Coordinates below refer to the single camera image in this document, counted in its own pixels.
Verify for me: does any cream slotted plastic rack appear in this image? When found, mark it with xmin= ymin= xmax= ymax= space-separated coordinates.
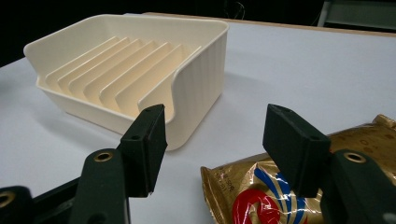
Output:
xmin=23 ymin=13 xmax=230 ymax=151

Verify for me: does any grey metal stand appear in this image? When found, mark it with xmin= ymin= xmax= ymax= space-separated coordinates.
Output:
xmin=317 ymin=0 xmax=396 ymax=32

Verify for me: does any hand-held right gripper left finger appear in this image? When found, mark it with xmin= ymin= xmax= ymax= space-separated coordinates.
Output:
xmin=68 ymin=104 xmax=168 ymax=224

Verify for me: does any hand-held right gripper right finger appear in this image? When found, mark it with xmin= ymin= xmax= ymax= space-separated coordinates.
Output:
xmin=262 ymin=104 xmax=396 ymax=224

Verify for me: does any gold foil snack packet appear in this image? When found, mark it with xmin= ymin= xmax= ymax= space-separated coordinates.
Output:
xmin=200 ymin=114 xmax=396 ymax=224

